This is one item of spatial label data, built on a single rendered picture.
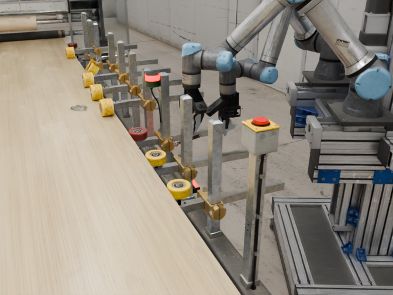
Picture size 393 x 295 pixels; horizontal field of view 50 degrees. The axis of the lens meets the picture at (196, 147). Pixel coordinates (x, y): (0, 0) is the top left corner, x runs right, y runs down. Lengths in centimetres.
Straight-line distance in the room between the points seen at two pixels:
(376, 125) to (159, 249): 95
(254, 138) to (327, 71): 117
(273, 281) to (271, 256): 20
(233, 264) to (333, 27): 84
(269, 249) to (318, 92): 99
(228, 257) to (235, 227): 134
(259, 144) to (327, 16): 61
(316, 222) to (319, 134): 92
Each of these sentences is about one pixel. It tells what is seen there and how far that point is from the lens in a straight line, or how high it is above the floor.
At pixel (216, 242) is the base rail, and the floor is 70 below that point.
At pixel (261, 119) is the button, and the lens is 106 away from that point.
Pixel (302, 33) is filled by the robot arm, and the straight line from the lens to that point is 218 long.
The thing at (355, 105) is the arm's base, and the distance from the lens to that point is 171.
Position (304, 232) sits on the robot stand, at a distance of 242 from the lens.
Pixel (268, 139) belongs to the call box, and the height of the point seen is 119.
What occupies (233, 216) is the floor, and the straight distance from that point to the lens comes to 285.
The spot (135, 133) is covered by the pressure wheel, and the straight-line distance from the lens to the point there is 180.
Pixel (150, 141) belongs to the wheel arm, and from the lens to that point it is 185.
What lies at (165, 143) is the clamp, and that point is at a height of 86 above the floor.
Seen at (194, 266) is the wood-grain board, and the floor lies 90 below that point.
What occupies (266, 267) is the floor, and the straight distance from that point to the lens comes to 248.
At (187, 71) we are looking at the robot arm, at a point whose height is 119.
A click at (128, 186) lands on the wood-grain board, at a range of 142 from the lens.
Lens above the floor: 162
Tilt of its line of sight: 25 degrees down
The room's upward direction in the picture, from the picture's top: straight up
